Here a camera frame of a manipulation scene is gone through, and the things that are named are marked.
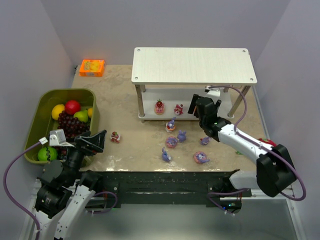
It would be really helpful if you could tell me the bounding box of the green pear toy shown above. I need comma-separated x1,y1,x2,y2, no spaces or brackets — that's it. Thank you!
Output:
73,109,89,123

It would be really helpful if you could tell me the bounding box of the purple bunny standing toy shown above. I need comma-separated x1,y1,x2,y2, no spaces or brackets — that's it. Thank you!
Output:
177,130,187,143

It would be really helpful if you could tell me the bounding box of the dark purple grape bunch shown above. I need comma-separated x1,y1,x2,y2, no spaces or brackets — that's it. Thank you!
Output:
54,109,91,157

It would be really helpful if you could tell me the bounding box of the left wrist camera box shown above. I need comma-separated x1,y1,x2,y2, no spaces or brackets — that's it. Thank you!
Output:
49,129,74,147

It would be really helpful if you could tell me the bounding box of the purple bunny pink donut toy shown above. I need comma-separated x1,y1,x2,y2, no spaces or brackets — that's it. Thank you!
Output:
165,136,178,149

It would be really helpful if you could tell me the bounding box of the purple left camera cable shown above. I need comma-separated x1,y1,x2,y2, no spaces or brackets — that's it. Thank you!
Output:
3,137,50,240

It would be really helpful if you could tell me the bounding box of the pink bear santa hat toy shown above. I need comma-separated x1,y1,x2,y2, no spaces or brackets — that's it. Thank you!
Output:
174,104,184,116

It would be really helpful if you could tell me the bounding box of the small yellow fruit toy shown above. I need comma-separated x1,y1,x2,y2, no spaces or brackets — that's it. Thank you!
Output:
87,107,93,119

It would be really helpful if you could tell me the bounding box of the yellow lemon toy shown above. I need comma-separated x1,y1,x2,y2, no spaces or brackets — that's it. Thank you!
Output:
51,104,65,121

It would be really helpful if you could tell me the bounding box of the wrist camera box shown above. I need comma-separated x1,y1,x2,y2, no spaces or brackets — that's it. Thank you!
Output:
49,129,74,147
204,85,221,101

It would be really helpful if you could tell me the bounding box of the orange snack box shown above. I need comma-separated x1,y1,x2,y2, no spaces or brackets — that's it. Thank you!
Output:
79,59,106,77

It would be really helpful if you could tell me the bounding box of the black table front frame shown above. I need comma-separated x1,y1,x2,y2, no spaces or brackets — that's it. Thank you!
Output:
86,171,242,210

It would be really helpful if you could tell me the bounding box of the purple bunny sitting toy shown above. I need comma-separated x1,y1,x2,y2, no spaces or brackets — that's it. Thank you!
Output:
161,147,172,163

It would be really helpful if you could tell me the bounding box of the green lime toy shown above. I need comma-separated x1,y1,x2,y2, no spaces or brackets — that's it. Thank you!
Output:
37,146,58,162

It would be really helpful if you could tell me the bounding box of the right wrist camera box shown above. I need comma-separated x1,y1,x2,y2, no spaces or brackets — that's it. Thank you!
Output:
204,85,221,101

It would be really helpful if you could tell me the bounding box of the purple bunny on cup toy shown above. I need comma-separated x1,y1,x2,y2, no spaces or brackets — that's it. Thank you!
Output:
165,117,176,133

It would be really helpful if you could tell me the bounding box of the red dragon fruit toy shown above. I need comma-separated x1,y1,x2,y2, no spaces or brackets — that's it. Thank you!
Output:
258,138,277,147

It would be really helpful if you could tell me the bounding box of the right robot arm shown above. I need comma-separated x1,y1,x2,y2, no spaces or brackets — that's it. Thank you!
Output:
188,94,297,197

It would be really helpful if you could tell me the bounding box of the white two-tier shelf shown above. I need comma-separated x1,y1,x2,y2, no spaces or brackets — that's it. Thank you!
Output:
131,47,257,122

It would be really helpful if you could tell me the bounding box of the purple bunny large donut toy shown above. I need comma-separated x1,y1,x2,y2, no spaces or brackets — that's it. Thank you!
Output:
193,151,211,164

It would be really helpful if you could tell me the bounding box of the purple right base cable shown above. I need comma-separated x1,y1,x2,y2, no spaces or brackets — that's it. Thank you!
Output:
207,187,248,217

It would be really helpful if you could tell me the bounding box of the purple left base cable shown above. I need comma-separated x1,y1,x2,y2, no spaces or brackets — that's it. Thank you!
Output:
84,191,118,215

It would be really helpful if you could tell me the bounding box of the purple bunny lying toy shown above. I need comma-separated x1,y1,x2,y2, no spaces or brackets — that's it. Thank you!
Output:
200,136,212,146

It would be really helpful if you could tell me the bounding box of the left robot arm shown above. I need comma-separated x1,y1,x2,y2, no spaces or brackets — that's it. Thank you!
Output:
35,129,107,240

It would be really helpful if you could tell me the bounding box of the pink bear strawberry donut toy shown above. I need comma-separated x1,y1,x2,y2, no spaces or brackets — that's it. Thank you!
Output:
154,99,165,115

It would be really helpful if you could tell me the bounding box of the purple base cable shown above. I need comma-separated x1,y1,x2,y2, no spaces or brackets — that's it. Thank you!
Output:
84,191,118,215
207,187,248,217

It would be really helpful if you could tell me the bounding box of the red apple toy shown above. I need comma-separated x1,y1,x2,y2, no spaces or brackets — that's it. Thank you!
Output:
64,100,81,115

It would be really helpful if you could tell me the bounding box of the olive green plastic bin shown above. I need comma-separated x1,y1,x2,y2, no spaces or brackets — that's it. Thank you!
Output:
24,88,100,149

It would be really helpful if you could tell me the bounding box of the pink bear cake toy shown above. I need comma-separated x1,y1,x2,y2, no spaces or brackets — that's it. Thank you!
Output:
110,131,121,143

